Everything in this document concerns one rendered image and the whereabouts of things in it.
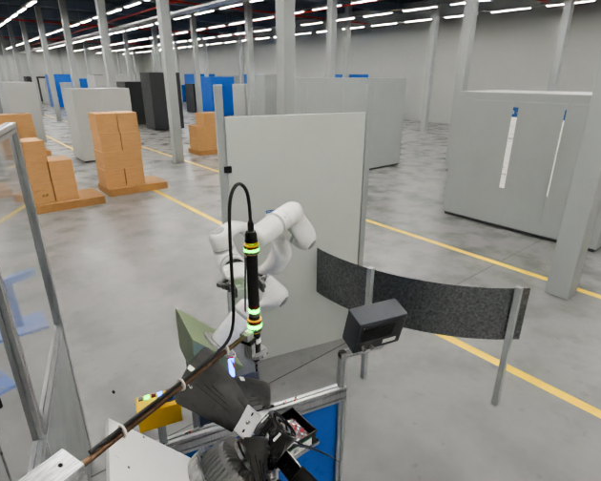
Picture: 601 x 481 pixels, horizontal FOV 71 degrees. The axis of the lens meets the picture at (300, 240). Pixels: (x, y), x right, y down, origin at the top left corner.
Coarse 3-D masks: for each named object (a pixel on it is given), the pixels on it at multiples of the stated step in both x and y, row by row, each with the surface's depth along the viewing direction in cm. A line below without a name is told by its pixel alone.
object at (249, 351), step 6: (246, 336) 122; (252, 336) 124; (246, 342) 123; (252, 342) 124; (246, 348) 127; (252, 348) 126; (264, 348) 131; (246, 354) 127; (252, 354) 126; (258, 354) 128; (264, 354) 129
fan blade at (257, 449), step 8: (248, 440) 103; (256, 440) 107; (264, 440) 115; (248, 448) 101; (256, 448) 105; (264, 448) 113; (248, 456) 99; (256, 456) 103; (264, 456) 111; (256, 464) 102; (264, 464) 109; (256, 472) 100; (264, 472) 108; (256, 480) 98; (264, 480) 108
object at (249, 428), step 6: (246, 408) 131; (252, 408) 132; (246, 414) 131; (258, 414) 133; (240, 420) 129; (252, 420) 131; (258, 420) 132; (240, 426) 128; (246, 426) 129; (252, 426) 130; (240, 432) 127; (246, 432) 128; (252, 432) 129
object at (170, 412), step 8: (136, 400) 163; (144, 400) 164; (152, 400) 164; (136, 408) 159; (160, 408) 160; (168, 408) 161; (176, 408) 163; (152, 416) 159; (160, 416) 161; (168, 416) 162; (176, 416) 164; (144, 424) 159; (152, 424) 160; (160, 424) 162; (168, 424) 163
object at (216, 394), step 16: (208, 352) 133; (208, 368) 129; (224, 368) 133; (208, 384) 126; (224, 384) 130; (176, 400) 116; (192, 400) 120; (208, 400) 124; (224, 400) 127; (240, 400) 130; (208, 416) 122; (224, 416) 125; (240, 416) 129
